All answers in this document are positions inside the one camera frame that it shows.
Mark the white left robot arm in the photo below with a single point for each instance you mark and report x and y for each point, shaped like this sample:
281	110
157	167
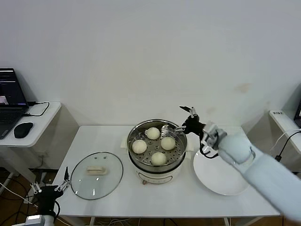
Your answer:
49	221

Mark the black computer mouse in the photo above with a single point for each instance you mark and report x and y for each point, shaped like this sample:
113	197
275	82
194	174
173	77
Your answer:
22	130

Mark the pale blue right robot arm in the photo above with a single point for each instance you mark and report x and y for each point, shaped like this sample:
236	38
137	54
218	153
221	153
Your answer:
258	171

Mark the white side table with laptop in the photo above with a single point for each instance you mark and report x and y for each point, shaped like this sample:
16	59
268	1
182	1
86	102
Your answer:
47	124

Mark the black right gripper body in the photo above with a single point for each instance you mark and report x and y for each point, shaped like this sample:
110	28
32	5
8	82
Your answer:
194	126

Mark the cream electric cooker base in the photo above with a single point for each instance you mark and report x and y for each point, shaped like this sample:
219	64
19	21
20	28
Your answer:
155	176

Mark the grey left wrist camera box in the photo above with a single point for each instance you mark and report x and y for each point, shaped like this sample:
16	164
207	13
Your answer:
34	219

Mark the large white plate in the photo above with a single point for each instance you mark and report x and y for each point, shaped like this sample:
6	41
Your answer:
211	174

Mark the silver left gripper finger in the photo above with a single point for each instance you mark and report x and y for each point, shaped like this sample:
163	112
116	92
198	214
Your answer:
64	184
35	188

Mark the stainless steel steamer basket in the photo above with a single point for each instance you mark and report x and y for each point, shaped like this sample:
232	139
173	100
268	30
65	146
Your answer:
175	164

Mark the black open laptop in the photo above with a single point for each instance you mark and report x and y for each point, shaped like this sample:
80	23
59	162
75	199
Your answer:
9	117

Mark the white table leg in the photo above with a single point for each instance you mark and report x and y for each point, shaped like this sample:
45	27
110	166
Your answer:
92	221
227	221

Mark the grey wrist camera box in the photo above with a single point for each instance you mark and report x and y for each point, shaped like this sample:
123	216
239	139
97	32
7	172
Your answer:
34	219
212	135

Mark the white wall outlet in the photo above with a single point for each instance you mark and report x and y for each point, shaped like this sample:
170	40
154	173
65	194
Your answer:
42	155

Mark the white printed label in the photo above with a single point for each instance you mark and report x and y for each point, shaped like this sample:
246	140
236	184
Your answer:
277	112

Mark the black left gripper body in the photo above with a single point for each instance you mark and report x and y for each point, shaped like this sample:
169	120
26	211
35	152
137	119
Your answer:
48	197

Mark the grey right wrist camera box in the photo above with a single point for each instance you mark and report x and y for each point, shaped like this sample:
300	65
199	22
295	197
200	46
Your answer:
212	135

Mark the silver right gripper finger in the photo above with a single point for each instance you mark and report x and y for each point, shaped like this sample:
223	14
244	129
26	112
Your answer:
189	109
181	129

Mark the white steamed baozi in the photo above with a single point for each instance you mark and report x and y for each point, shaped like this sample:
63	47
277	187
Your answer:
168	143
139	146
152	133
158	158

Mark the round glass pot lid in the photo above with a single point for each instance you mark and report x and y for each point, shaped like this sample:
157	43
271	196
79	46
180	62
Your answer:
96	170

